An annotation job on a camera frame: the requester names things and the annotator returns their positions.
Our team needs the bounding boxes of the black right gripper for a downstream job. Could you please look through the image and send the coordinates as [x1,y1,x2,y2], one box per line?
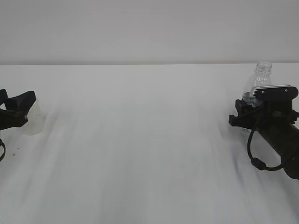
[229,99,299,131]

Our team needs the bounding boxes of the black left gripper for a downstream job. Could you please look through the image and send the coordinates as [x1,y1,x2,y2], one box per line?
[0,89,36,131]

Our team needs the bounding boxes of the white paper cup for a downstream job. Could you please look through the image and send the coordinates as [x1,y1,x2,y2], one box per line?
[21,100,44,136]

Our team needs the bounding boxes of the clear water bottle green label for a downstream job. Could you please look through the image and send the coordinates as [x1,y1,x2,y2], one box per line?
[242,61,272,108]

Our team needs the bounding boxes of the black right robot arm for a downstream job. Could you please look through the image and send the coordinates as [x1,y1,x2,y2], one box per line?
[228,99,299,180]

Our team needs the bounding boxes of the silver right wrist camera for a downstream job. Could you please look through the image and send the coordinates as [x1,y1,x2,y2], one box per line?
[249,85,299,105]

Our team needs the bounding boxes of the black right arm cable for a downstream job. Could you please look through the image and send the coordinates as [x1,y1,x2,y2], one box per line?
[247,119,292,171]

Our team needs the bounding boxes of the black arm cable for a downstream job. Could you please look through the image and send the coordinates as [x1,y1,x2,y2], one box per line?
[247,119,292,171]
[0,139,7,162]

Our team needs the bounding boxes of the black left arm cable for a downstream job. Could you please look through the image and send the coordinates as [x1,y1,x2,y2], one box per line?
[0,139,7,162]

